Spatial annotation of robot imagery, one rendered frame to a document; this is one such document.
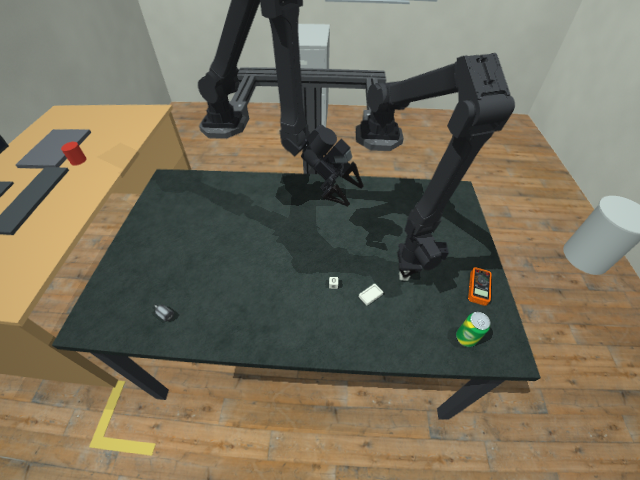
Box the orange multimeter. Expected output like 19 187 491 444
468 268 492 306

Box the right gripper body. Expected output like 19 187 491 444
313 156 354 197

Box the green and yellow drink can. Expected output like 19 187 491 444
456 312 490 347

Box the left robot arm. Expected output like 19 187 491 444
361 53 515 270

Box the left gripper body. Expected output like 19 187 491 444
398 243 422 271

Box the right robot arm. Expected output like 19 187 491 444
198 0 352 179

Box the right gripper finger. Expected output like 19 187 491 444
323 184 350 206
341 163 364 188

